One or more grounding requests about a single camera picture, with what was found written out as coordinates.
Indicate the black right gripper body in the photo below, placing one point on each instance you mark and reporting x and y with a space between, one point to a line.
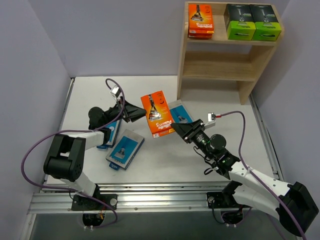
192 131

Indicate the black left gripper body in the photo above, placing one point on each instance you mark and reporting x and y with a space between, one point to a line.
124 111

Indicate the harry's razor box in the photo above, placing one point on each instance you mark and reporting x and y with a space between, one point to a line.
125 150
179 112
115 128

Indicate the orange styler box back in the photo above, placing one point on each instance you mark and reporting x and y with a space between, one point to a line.
158 115

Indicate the orange styler box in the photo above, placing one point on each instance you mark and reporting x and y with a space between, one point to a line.
200 36
158 115

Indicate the orange Gillette Fusion5 box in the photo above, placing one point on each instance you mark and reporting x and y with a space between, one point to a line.
200 18

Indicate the black green GilletteLabs box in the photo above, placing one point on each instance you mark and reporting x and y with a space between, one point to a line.
267 27
239 22

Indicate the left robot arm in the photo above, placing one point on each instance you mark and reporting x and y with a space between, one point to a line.
65 158

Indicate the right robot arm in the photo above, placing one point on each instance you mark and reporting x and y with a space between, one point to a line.
291 204

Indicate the wooden shelf unit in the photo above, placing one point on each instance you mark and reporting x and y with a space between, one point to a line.
244 69

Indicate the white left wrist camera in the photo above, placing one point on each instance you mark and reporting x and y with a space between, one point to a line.
115 91

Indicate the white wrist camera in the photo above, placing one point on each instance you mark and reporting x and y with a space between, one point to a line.
211 119
115 91

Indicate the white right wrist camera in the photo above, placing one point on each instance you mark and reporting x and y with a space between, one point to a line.
211 119

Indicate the aluminium rail base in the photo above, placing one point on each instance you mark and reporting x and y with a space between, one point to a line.
136 198

